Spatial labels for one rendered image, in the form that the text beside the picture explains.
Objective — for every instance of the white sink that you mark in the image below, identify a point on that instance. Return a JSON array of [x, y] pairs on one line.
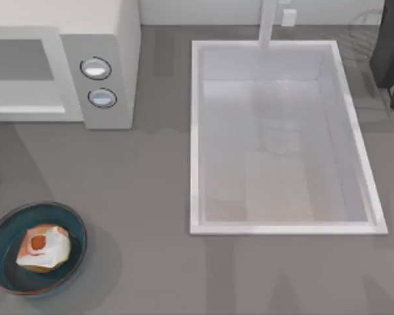
[[282, 147]]

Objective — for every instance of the round microwave knob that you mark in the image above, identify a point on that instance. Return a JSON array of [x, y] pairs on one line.
[[102, 97], [95, 68]]

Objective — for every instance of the pale microwave oven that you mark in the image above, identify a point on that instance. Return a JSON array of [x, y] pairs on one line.
[[118, 65]]

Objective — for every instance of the tall white tap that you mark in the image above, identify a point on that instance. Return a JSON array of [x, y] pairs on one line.
[[267, 23]]

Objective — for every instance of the white and orange bread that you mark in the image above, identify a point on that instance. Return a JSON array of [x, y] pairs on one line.
[[47, 247]]

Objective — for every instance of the dark blue bowl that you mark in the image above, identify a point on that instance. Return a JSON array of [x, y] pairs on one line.
[[6, 236]]

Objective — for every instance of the small white wall socket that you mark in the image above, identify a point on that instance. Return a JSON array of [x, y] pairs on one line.
[[289, 17]]

